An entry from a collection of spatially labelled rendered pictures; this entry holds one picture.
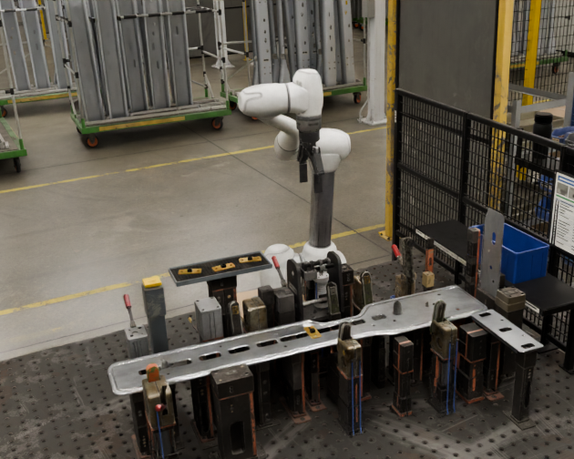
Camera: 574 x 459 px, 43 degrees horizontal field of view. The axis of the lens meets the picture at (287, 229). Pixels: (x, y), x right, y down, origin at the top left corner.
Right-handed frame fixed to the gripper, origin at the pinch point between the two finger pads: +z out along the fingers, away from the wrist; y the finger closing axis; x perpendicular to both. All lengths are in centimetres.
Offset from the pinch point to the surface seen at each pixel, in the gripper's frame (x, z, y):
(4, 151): -115, 118, -585
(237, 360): -41, 46, 31
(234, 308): -35, 37, 12
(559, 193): 90, 10, 28
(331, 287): 2.1, 37.0, 11.9
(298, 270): -9.5, 29.1, 9.0
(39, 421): -107, 76, -6
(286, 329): -19, 46, 19
